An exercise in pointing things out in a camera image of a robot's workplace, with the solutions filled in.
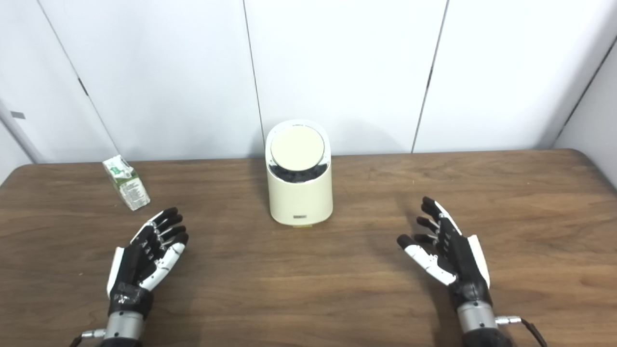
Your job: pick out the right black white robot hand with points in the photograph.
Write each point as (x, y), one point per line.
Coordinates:
(462, 262)

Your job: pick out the cream round bin lid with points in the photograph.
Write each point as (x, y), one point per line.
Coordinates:
(297, 147)

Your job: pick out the cream-colored round bin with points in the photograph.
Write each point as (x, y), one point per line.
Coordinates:
(301, 202)

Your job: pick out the green white milk carton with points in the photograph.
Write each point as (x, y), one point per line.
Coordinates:
(127, 185)

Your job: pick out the small gray wall label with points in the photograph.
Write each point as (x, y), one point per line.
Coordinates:
(18, 115)

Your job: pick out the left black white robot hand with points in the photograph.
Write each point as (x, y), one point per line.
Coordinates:
(132, 270)

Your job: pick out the black bin liner bag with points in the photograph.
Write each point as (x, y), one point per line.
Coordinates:
(299, 176)

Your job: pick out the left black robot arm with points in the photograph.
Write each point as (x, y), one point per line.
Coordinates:
(124, 330)

